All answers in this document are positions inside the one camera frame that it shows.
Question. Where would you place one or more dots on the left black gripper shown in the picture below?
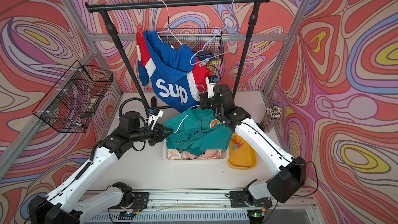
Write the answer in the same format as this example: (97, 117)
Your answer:
(157, 134)

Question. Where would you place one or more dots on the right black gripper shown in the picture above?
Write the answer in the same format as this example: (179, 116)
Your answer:
(204, 98)

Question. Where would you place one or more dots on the green jacket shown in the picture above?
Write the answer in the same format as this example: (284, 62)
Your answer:
(201, 131)

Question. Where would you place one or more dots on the teal clothespin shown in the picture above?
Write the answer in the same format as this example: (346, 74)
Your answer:
(234, 146)

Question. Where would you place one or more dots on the blue red white jacket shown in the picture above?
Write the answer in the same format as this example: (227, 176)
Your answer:
(173, 76)

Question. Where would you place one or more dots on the light blue hanger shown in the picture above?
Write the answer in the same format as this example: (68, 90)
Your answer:
(226, 26)

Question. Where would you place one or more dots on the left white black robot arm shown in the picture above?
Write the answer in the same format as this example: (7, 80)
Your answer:
(63, 205)

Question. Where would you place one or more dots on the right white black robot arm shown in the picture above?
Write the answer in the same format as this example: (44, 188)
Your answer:
(289, 173)

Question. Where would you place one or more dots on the pink hanger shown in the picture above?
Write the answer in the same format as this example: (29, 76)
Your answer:
(168, 30)

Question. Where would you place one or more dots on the white perforated plastic basket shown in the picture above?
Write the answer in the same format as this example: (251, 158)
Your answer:
(173, 155)

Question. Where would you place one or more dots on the white grey clothespin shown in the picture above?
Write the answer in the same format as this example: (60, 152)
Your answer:
(203, 62)

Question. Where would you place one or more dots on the cup of coloured pencils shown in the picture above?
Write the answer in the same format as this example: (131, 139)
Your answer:
(272, 115)

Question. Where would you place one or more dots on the yellow plastic tray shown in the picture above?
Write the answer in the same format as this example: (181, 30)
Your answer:
(244, 158)

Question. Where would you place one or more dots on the red clothespin on blue jacket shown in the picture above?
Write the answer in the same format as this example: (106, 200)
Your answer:
(140, 30)

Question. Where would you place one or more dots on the black clothes rack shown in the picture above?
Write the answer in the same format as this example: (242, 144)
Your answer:
(103, 10)

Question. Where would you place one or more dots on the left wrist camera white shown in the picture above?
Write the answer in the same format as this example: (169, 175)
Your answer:
(154, 116)

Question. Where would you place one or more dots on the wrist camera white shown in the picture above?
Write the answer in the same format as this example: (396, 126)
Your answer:
(211, 82)
(154, 116)

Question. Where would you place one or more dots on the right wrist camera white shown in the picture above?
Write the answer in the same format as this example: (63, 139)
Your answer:
(211, 82)

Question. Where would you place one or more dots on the black wire basket back wall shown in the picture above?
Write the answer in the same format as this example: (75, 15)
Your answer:
(195, 38)

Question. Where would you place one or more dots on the black wire basket wall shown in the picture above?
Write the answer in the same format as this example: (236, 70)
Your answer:
(71, 103)
(195, 38)

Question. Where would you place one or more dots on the black wire basket left wall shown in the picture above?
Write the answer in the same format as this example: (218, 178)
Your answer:
(71, 103)

